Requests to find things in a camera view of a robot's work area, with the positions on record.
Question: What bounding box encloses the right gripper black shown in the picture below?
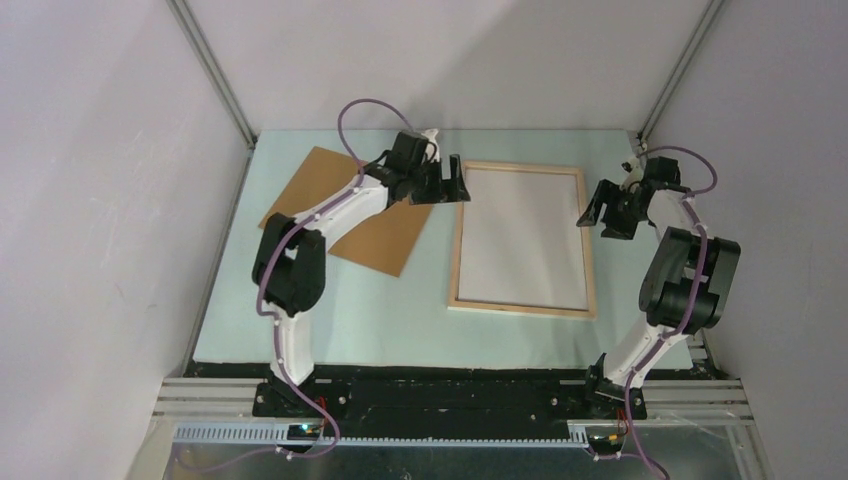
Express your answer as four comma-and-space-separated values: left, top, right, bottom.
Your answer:
576, 179, 647, 240

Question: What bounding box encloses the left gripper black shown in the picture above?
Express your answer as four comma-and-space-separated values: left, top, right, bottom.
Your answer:
406, 154, 468, 205

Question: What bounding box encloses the black and white photo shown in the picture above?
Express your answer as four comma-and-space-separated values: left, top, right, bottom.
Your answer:
458, 165, 591, 311

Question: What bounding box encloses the white wooden picture frame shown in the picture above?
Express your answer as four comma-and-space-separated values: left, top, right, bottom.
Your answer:
447, 160, 599, 322

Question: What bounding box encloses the brown backing board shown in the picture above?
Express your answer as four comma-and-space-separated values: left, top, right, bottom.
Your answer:
259, 147, 433, 277

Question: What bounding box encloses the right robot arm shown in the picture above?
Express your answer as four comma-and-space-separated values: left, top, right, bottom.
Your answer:
576, 157, 741, 418

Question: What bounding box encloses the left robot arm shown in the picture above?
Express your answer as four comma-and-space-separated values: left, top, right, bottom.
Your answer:
251, 130, 471, 417

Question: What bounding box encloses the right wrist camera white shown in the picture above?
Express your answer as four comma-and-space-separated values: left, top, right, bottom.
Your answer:
620, 157, 644, 191

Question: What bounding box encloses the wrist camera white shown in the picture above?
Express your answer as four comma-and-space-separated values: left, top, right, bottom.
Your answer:
423, 128, 440, 147
620, 157, 644, 191

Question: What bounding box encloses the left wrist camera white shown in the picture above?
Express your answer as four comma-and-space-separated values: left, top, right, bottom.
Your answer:
423, 128, 440, 147

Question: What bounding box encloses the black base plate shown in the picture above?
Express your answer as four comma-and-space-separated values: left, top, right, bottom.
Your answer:
252, 365, 647, 439

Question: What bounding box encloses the white cable duct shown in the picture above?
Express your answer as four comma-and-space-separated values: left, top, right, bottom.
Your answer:
173, 422, 589, 449

